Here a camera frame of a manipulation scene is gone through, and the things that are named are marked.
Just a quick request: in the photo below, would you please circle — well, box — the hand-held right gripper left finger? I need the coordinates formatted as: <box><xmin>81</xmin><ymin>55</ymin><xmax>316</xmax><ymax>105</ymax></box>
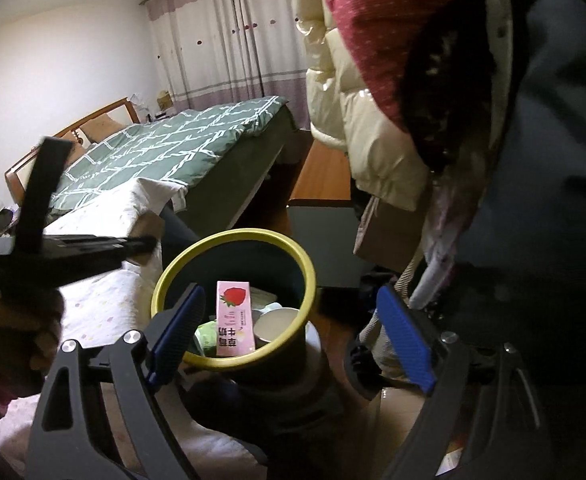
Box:
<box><xmin>26</xmin><ymin>282</ymin><xmax>206</xmax><ymax>480</ymax></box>

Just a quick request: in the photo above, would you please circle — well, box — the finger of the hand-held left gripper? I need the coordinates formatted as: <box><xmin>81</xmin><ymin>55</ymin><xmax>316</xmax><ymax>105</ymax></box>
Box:
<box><xmin>90</xmin><ymin>236</ymin><xmax>156</xmax><ymax>273</ymax></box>

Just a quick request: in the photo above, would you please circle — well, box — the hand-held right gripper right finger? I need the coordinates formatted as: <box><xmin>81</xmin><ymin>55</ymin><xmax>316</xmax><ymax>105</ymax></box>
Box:
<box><xmin>377</xmin><ymin>284</ymin><xmax>556</xmax><ymax>480</ymax></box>

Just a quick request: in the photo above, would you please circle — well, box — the green wet wipe pack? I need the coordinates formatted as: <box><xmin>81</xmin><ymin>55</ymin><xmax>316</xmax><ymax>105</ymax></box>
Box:
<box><xmin>193</xmin><ymin>320</ymin><xmax>219</xmax><ymax>358</ymax></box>

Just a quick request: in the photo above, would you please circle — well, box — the pink strawberry milk carton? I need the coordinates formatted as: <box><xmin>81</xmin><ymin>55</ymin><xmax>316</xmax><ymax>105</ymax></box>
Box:
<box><xmin>215</xmin><ymin>281</ymin><xmax>256</xmax><ymax>358</ymax></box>

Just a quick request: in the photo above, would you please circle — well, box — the plain white paper cup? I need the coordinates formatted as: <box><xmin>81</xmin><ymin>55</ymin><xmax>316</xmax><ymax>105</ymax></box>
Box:
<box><xmin>253</xmin><ymin>306</ymin><xmax>301</xmax><ymax>347</ymax></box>

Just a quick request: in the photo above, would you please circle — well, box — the yellow-rimmed dark waste bin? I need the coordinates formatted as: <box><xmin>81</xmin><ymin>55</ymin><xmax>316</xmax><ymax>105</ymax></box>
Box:
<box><xmin>150</xmin><ymin>229</ymin><xmax>344</xmax><ymax>431</ymax></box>

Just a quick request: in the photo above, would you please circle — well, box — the person's left hand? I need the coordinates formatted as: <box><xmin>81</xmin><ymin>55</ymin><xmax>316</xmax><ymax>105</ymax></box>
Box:
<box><xmin>0</xmin><ymin>287</ymin><xmax>66</xmax><ymax>398</ymax></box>

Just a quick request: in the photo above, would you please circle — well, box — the white dotted table cloth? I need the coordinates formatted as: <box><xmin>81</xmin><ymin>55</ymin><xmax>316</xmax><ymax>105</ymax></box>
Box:
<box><xmin>0</xmin><ymin>177</ymin><xmax>274</xmax><ymax>480</ymax></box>

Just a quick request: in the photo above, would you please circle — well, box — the patterned light garment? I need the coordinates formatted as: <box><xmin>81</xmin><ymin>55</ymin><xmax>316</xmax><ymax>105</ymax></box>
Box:
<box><xmin>408</xmin><ymin>167</ymin><xmax>478</xmax><ymax>311</ymax></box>

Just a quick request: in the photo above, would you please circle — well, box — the beige hanging garment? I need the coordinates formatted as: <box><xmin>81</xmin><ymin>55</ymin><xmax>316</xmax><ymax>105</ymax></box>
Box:
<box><xmin>354</xmin><ymin>195</ymin><xmax>416</xmax><ymax>273</ymax></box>

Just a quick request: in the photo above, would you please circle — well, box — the green checked duvet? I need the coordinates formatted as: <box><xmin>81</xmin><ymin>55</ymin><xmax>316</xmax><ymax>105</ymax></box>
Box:
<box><xmin>48</xmin><ymin>96</ymin><xmax>291</xmax><ymax>211</ymax></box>

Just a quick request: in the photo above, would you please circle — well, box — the brown pillow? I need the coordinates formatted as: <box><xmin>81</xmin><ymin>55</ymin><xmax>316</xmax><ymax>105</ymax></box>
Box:
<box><xmin>80</xmin><ymin>115</ymin><xmax>126</xmax><ymax>146</ymax></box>

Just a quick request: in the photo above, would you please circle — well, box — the wooden bed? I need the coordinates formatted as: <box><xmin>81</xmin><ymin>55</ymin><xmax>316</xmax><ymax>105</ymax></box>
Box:
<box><xmin>4</xmin><ymin>96</ymin><xmax>299</xmax><ymax>241</ymax></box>

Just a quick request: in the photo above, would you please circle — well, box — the low wooden cabinet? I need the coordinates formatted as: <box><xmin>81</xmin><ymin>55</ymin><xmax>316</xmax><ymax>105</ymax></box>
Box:
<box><xmin>287</xmin><ymin>137</ymin><xmax>369</xmax><ymax>291</ymax></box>

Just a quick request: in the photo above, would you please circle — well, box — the cream puffer jacket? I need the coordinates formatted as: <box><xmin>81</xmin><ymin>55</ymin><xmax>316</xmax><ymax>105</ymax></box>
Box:
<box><xmin>292</xmin><ymin>0</ymin><xmax>431</xmax><ymax>211</ymax></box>

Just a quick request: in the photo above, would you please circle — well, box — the dark fur-trimmed coat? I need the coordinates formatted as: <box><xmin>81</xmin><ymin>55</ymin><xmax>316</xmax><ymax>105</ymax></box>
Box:
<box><xmin>403</xmin><ymin>0</ymin><xmax>586</xmax><ymax>411</ymax></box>

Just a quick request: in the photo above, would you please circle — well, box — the white and mauve curtain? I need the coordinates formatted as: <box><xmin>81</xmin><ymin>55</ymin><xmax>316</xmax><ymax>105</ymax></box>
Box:
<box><xmin>140</xmin><ymin>0</ymin><xmax>319</xmax><ymax>131</ymax></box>

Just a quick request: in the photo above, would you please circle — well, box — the red dotted puffer jacket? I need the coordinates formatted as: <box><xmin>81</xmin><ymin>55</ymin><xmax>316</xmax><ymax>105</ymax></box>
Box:
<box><xmin>313</xmin><ymin>0</ymin><xmax>478</xmax><ymax>126</ymax></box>

